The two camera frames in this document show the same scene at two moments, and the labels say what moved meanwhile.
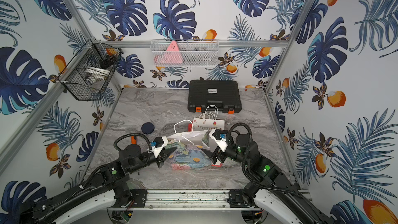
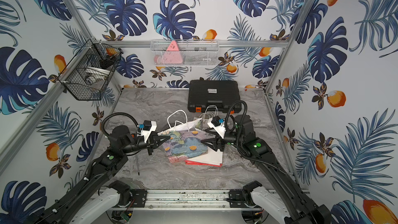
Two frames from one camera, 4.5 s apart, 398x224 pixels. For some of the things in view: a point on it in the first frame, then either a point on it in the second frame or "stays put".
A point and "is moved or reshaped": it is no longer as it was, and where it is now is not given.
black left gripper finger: x=167 y=152 -> x=158 y=140
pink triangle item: x=172 y=54 stays put
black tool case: x=222 y=96 stays put
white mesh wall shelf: x=185 y=52 stays put
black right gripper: x=218 y=153 -> x=213 y=144
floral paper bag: x=189 y=154 is moved or reshaped
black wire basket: x=90 y=71 stays put
